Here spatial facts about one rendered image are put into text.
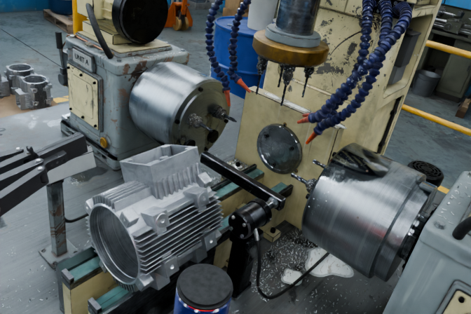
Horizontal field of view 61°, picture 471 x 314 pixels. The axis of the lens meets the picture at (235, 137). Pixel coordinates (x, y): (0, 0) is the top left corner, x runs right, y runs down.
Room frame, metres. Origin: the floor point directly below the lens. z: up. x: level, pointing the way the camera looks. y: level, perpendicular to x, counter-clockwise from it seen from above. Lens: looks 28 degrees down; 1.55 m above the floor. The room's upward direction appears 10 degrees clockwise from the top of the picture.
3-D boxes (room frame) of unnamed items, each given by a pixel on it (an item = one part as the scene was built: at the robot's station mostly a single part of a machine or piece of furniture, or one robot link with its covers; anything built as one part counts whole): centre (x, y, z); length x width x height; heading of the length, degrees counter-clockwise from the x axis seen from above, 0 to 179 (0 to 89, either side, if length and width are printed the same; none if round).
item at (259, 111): (1.04, -0.16, 0.97); 0.30 x 0.11 x 0.34; 54
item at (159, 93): (1.12, 0.22, 1.04); 0.37 x 0.25 x 0.25; 54
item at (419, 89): (4.93, -2.24, 0.14); 0.30 x 0.30 x 0.27
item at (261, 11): (3.16, -0.03, 0.99); 0.24 x 0.22 x 0.24; 53
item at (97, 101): (1.26, 0.41, 0.99); 0.35 x 0.31 x 0.37; 54
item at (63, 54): (1.26, 0.59, 1.07); 0.08 x 0.07 x 0.20; 144
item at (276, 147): (0.99, -0.12, 1.02); 0.15 x 0.02 x 0.15; 54
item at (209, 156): (0.81, -0.03, 1.01); 0.26 x 0.04 x 0.03; 54
